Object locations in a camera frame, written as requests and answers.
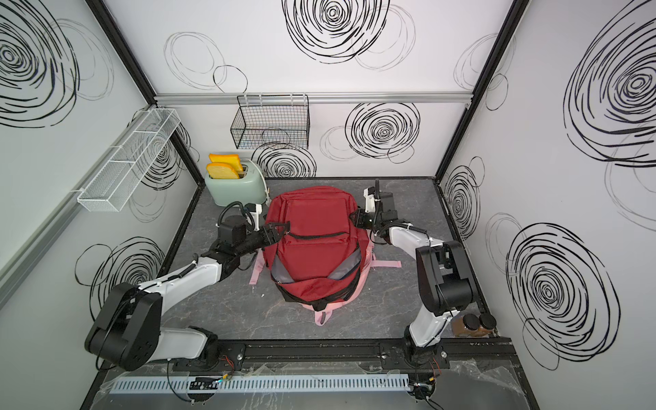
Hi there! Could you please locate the white mesh wall shelf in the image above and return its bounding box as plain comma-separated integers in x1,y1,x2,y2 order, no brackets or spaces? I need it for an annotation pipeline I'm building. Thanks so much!
77,108,180,213

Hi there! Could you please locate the red backpack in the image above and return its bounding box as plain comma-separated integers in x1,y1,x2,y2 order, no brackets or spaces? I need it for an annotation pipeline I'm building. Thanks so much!
263,186,372,315

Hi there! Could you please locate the brown twin-lid jar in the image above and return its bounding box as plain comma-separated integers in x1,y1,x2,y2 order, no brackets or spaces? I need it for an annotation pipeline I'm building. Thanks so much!
451,313,497,338

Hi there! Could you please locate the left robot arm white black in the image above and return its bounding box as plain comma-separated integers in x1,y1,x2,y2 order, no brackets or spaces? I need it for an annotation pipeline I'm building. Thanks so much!
84,215,290,372

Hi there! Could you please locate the front yellow toast slice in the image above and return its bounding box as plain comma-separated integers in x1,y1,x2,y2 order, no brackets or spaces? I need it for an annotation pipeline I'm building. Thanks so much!
206,162,240,179

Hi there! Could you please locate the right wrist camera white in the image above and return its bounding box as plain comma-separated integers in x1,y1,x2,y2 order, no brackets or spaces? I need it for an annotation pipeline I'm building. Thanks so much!
364,186,377,214

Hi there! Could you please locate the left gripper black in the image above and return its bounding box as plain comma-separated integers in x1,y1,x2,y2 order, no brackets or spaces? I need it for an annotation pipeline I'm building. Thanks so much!
236,223,288,259

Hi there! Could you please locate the white slotted cable duct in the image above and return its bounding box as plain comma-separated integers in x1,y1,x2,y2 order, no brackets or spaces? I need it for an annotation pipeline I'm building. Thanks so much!
109,374,411,396

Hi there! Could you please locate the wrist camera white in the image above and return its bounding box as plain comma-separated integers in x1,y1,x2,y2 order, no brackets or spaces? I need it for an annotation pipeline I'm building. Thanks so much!
364,186,377,214
245,203,263,231

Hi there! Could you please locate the pink tape outline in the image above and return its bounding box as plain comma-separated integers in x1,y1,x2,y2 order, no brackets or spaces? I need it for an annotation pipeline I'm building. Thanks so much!
249,245,401,326

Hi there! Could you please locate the mint green toaster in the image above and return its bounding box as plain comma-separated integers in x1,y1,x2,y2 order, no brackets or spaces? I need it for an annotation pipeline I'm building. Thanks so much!
204,159,270,207

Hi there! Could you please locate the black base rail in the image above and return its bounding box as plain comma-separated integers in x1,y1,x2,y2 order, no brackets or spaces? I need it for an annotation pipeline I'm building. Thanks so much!
202,338,516,371

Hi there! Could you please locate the rear yellow toast slice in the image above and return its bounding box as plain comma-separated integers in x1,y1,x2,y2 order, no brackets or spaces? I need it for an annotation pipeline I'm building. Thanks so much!
208,154,244,173

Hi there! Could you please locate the black wire basket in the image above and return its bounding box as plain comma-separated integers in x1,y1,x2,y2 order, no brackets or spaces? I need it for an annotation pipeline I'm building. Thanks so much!
230,94,311,150

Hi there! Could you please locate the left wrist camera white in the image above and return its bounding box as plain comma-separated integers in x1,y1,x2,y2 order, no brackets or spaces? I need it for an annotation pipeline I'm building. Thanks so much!
245,203,263,231

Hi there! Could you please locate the yellow toast slice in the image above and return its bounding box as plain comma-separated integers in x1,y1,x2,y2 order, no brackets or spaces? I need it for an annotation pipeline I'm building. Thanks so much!
208,154,244,173
206,162,240,179

